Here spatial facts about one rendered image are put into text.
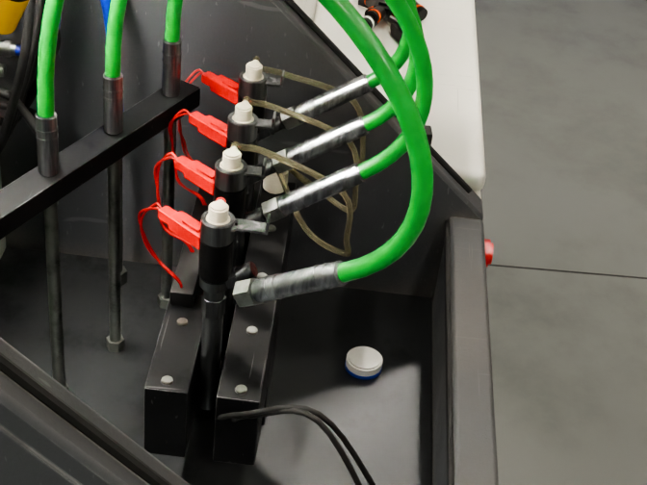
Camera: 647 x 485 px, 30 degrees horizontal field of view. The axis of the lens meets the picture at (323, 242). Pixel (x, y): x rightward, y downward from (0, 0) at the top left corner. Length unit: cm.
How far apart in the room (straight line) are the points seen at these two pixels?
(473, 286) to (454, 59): 43
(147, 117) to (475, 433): 42
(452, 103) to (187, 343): 55
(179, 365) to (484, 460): 28
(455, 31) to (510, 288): 125
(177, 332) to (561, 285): 186
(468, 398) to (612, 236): 200
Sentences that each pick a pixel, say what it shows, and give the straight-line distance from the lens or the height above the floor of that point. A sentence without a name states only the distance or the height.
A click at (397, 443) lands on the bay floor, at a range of 123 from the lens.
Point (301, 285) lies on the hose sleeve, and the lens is 86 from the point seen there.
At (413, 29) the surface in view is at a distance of 96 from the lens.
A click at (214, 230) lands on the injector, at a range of 97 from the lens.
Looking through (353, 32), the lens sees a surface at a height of 137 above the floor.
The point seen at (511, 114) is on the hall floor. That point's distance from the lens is 350.
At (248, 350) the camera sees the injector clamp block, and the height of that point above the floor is 98.
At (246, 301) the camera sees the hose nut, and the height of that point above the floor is 114.
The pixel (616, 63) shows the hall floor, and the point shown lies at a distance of 391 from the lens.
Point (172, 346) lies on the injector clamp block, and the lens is 108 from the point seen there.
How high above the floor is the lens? 170
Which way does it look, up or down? 37 degrees down
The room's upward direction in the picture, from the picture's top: 7 degrees clockwise
